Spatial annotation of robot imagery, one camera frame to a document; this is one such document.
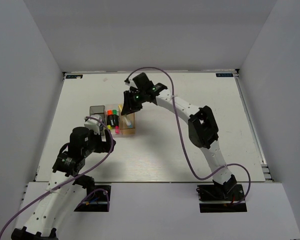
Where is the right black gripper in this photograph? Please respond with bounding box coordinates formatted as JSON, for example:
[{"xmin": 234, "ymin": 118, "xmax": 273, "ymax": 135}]
[{"xmin": 122, "ymin": 89, "xmax": 147, "ymax": 116}]

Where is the pastel blue highlighter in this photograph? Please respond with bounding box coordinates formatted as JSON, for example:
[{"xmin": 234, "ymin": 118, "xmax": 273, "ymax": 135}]
[{"xmin": 122, "ymin": 115, "xmax": 133, "ymax": 128}]

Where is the green black highlighter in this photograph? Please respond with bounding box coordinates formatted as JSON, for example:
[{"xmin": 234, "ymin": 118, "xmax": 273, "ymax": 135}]
[{"xmin": 112, "ymin": 109, "xmax": 119, "ymax": 127}]

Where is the orange black highlighter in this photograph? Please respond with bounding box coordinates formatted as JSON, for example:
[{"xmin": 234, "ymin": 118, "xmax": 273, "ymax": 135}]
[{"xmin": 107, "ymin": 109, "xmax": 114, "ymax": 127}]

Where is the pink black highlighter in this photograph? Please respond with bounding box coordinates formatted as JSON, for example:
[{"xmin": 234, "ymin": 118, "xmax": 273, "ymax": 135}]
[{"xmin": 115, "ymin": 126, "xmax": 121, "ymax": 135}]

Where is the yellow black highlighter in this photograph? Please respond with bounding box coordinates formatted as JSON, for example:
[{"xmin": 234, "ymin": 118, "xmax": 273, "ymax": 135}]
[{"xmin": 106, "ymin": 124, "xmax": 115, "ymax": 130}]

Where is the pastel yellow highlighter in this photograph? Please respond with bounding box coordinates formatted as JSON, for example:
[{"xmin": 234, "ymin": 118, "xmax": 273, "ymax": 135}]
[{"xmin": 118, "ymin": 104, "xmax": 123, "ymax": 115}]

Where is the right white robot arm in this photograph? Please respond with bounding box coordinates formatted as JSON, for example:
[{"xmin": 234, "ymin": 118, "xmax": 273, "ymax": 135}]
[{"xmin": 121, "ymin": 72, "xmax": 237, "ymax": 200}]

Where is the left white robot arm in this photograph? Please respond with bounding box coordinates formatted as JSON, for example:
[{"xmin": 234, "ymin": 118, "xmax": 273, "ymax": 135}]
[{"xmin": 11, "ymin": 127, "xmax": 116, "ymax": 240}]

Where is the orange transparent container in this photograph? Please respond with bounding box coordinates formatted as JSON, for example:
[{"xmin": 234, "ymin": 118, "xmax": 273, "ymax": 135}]
[{"xmin": 119, "ymin": 112, "xmax": 136, "ymax": 135}]

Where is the clear transparent container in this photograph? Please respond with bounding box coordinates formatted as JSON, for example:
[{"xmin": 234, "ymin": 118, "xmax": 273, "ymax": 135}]
[{"xmin": 105, "ymin": 104, "xmax": 122, "ymax": 138}]

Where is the grey transparent container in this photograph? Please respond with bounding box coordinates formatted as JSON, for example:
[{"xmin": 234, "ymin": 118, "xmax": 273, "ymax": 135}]
[{"xmin": 89, "ymin": 105, "xmax": 105, "ymax": 118}]

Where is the left blue table label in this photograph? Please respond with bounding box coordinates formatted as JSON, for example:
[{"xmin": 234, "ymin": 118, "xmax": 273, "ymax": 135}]
[{"xmin": 65, "ymin": 74, "xmax": 83, "ymax": 79}]

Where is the blue table label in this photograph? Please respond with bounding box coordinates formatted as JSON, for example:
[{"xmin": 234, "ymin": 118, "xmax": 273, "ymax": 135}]
[
  {"xmin": 215, "ymin": 72, "xmax": 234, "ymax": 78},
  {"xmin": 65, "ymin": 74, "xmax": 83, "ymax": 79}
]

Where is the right blue table label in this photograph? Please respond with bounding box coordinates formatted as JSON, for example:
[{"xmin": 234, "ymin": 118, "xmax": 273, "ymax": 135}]
[{"xmin": 215, "ymin": 72, "xmax": 234, "ymax": 78}]

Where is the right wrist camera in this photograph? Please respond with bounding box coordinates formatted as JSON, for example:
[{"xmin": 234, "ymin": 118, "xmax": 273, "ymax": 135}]
[{"xmin": 124, "ymin": 78, "xmax": 137, "ymax": 89}]

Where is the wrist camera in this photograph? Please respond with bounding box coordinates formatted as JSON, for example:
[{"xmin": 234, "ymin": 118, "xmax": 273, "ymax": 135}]
[
  {"xmin": 84, "ymin": 114, "xmax": 103, "ymax": 136},
  {"xmin": 124, "ymin": 78, "xmax": 137, "ymax": 89}
]

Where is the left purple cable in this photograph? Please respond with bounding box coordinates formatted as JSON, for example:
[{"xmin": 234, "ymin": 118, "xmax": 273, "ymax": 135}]
[{"xmin": 0, "ymin": 115, "xmax": 115, "ymax": 240}]

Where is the purple cable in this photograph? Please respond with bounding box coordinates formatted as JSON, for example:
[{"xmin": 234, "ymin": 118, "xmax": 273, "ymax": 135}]
[
  {"xmin": 124, "ymin": 66, "xmax": 251, "ymax": 206},
  {"xmin": 0, "ymin": 115, "xmax": 115, "ymax": 240}
]

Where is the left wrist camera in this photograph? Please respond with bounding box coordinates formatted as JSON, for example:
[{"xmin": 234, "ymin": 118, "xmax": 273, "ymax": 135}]
[{"xmin": 84, "ymin": 114, "xmax": 103, "ymax": 136}]

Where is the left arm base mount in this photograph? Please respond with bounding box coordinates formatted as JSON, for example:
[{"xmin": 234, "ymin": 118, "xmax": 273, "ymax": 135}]
[{"xmin": 74, "ymin": 184, "xmax": 112, "ymax": 213}]

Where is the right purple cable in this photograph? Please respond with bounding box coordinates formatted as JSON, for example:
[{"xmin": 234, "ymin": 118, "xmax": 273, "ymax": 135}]
[{"xmin": 124, "ymin": 66, "xmax": 251, "ymax": 206}]

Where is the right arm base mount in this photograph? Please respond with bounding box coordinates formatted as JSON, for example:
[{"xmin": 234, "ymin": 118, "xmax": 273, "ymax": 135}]
[{"xmin": 196, "ymin": 184, "xmax": 248, "ymax": 213}]

